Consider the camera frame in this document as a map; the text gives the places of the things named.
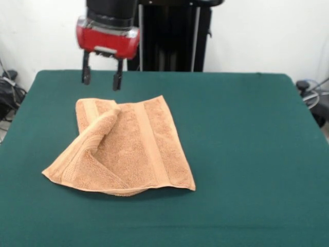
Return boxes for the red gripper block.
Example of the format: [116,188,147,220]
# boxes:
[75,14,141,92]

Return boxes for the tan terry towel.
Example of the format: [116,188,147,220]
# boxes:
[41,95,197,198]

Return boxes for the dark green table cloth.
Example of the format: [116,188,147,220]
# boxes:
[0,69,329,247]

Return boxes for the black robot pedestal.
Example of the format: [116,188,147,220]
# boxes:
[127,0,224,73]

